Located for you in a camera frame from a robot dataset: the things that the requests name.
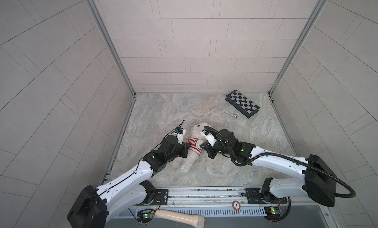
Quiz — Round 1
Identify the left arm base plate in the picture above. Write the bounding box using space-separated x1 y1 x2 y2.
141 189 169 206

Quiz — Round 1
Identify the black white checkerboard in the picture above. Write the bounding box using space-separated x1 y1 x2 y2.
225 90 260 118

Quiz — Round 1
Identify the red white striped sweater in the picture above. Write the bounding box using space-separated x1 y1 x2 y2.
186 137 204 155

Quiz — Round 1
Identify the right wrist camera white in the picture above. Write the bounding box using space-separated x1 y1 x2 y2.
201 129 217 147

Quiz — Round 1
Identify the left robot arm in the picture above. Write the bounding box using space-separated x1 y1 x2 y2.
67 135 191 228

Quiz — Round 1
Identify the aluminium front rail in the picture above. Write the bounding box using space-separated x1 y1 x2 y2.
114 187 317 218

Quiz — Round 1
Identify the left green circuit board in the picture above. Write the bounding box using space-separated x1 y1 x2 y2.
136 208 155 224

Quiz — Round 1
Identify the right green circuit board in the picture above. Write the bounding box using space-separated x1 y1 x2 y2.
264 206 282 221

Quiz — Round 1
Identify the white teddy bear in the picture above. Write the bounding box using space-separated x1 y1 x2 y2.
181 122 210 173

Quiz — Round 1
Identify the green circuit board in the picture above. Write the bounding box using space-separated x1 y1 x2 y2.
264 206 282 221
136 208 155 224

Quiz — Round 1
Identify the beige wooden handle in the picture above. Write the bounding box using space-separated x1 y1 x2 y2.
154 209 205 228

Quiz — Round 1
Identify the round red white sticker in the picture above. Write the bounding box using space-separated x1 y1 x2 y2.
232 201 241 211

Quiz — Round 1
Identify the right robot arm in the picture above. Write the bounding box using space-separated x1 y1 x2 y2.
201 126 356 207

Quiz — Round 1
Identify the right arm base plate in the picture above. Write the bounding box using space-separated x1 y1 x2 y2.
241 188 288 204

